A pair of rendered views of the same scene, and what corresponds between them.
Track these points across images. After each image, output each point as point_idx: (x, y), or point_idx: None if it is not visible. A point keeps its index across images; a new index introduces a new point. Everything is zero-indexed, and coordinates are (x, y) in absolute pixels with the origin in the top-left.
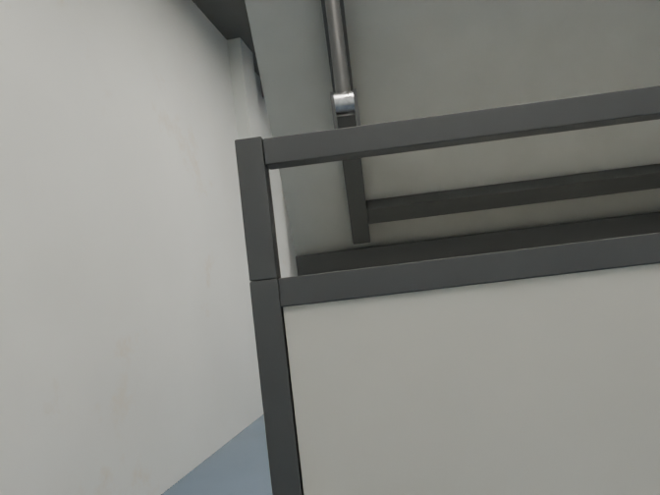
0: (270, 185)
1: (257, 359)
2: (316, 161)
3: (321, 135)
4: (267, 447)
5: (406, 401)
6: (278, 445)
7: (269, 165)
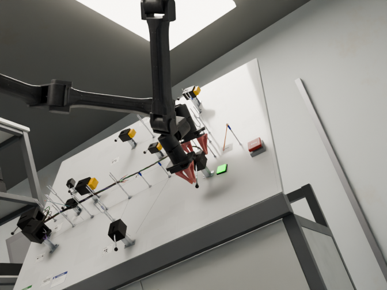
0: (306, 200)
1: (340, 252)
2: (289, 202)
3: None
4: (352, 280)
5: None
6: None
7: (304, 197)
